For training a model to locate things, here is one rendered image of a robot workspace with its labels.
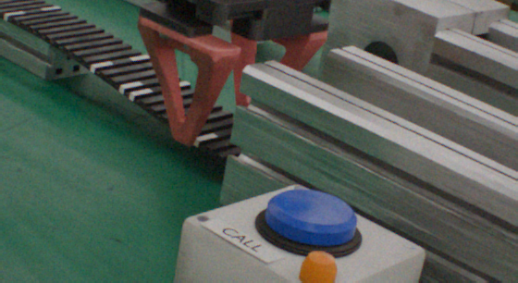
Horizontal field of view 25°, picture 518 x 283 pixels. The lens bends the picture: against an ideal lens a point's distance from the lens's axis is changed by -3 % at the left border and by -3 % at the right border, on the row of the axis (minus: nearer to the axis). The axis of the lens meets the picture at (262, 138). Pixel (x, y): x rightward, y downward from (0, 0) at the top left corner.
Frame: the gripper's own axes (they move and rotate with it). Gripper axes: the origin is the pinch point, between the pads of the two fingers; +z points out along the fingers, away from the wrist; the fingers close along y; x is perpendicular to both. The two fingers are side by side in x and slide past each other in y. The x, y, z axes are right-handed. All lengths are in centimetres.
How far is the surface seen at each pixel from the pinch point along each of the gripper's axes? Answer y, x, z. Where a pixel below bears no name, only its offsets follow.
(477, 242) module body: -5.2, -21.7, -3.2
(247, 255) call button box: -17.1, -17.3, -3.8
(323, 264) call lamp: -16.6, -20.7, -5.0
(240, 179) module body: -5.1, -6.6, -0.1
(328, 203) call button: -12.4, -17.5, -5.3
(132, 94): -2.5, 5.2, -0.2
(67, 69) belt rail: -0.1, 14.5, 1.7
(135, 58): 1.3, 9.2, -0.8
